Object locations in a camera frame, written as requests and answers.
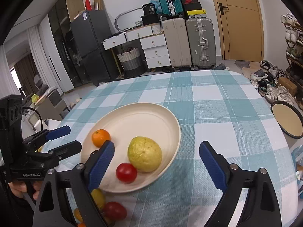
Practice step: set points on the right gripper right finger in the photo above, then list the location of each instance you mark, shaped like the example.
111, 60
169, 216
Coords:
216, 165

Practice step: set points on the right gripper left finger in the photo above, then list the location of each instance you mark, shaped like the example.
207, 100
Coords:
97, 165

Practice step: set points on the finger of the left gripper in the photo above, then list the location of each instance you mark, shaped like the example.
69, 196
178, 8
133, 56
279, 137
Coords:
58, 132
65, 151

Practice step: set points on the large yellow-green citrus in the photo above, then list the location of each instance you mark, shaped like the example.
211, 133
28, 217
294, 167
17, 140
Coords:
98, 198

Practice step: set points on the red tomato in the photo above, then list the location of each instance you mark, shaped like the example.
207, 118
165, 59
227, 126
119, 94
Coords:
126, 173
115, 211

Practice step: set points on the orange tangerine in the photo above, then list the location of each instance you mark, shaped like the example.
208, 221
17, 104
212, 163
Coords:
81, 225
99, 137

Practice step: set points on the brown longan fruit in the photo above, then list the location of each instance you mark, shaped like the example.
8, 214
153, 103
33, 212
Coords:
77, 215

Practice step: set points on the smaller yellow-green citrus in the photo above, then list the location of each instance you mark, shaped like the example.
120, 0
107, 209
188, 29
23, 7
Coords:
144, 154

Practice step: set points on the left hand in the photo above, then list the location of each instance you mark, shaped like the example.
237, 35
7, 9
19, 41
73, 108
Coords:
19, 187

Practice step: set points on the cream round plate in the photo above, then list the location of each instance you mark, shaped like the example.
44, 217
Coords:
147, 135

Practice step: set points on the teal plaid tablecloth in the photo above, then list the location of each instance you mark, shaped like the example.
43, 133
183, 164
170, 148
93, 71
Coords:
221, 107

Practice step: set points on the round black-rimmed tray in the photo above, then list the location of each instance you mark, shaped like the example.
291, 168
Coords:
288, 118

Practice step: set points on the woven laundry basket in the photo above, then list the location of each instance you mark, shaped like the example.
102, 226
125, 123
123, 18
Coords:
132, 63

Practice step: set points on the black refrigerator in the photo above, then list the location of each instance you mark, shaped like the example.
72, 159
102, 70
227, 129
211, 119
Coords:
90, 29

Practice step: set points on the white drawer cabinet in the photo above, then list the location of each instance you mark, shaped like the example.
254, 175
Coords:
152, 40

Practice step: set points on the silver suitcase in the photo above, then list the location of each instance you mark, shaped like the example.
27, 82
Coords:
201, 39

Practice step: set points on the beige suitcase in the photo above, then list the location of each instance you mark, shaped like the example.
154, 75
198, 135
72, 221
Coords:
177, 42

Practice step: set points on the wooden door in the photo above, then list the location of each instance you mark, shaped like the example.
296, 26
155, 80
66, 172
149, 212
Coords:
240, 29

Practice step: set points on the yellow black box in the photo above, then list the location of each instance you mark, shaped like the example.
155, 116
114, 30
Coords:
196, 14

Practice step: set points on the wooden shoe rack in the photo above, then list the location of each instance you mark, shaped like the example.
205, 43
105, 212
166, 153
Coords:
293, 38

